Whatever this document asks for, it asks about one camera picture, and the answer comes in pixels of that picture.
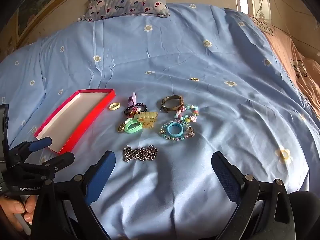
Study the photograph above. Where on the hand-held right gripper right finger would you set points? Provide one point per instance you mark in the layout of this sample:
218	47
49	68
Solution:
223	173

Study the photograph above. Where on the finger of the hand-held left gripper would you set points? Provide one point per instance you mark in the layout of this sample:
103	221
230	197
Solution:
60	158
41	143

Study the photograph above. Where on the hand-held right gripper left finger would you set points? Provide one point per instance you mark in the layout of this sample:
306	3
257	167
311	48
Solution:
103	171

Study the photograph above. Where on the red-rimmed white tray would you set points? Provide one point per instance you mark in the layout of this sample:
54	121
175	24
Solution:
75	115

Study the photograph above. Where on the purple hair clip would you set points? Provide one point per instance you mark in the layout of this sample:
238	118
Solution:
132	101

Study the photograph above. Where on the gold wristwatch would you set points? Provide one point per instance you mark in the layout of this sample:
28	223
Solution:
175	107

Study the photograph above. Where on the person's left hand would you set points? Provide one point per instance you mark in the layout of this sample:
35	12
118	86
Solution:
12	210

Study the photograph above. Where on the yellow claw hair clip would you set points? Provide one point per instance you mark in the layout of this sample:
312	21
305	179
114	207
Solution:
147	117

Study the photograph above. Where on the small gold clip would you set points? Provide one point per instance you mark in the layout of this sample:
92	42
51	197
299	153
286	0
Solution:
194	79

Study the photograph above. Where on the painted bed headboard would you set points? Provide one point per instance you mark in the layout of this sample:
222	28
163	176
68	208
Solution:
50	17

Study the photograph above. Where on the blue flowered bedsheet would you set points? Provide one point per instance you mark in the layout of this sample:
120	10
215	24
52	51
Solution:
175	55

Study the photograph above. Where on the pink printed blanket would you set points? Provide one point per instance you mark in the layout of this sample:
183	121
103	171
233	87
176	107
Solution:
287	50

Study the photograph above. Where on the patterned pillow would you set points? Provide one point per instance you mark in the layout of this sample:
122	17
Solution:
125	2

